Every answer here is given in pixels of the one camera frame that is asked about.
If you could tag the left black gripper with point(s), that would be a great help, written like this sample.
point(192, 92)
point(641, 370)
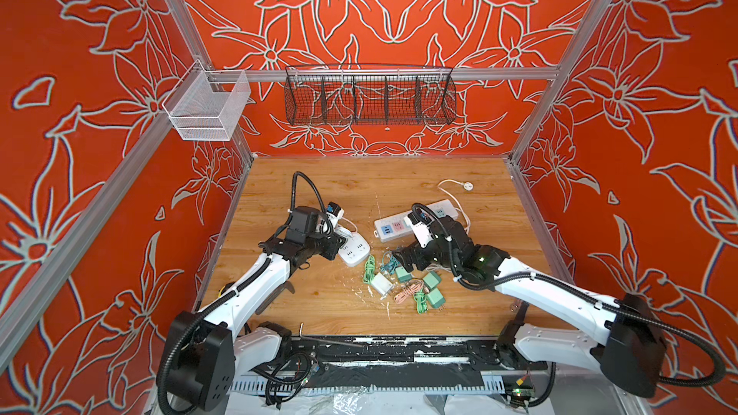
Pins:
point(333, 241)

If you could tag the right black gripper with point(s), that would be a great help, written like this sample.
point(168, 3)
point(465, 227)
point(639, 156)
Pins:
point(416, 251)

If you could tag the white charger plug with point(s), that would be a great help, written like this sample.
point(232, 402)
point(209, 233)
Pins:
point(381, 284)

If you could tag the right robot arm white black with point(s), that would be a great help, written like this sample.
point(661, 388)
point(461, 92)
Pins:
point(621, 338)

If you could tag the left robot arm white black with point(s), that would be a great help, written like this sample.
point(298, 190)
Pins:
point(206, 349)

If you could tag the green charger plug middle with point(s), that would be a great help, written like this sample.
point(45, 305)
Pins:
point(432, 280)

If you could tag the green charger plug lower right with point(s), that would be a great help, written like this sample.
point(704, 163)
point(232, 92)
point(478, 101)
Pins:
point(435, 299)

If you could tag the black allen key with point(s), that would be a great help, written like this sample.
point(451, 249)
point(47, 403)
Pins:
point(273, 296)

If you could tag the white multicolour power strip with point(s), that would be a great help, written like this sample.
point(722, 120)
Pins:
point(393, 227)

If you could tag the white square socket cube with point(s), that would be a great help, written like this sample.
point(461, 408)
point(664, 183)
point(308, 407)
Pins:
point(355, 250)

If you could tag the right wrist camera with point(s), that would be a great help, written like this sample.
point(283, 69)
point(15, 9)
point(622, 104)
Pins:
point(419, 228)

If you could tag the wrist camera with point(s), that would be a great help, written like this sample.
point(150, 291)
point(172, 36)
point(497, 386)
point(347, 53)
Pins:
point(334, 214)
point(419, 228)

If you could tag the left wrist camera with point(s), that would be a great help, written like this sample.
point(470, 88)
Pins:
point(334, 214)

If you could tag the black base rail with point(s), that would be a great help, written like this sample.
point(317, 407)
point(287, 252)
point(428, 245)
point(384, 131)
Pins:
point(436, 365)

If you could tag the black wire wall basket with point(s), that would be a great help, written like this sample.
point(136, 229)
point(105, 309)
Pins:
point(347, 94)

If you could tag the clear plastic wall bin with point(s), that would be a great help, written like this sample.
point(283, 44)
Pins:
point(207, 105)

